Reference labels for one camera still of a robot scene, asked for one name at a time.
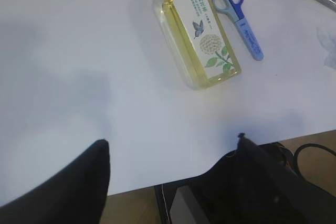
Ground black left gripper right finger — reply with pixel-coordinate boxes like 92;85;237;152
167;132;336;224

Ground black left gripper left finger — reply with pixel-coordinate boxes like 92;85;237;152
1;140;110;223

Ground clear plastic sheet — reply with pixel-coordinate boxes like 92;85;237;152
317;27;335;70

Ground yellow tea bottle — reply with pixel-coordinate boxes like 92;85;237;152
162;0;241;90

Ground blue safety scissors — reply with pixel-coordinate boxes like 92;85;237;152
212;0;264;61

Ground black cable under table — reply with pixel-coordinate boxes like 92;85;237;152
293;143;336;177

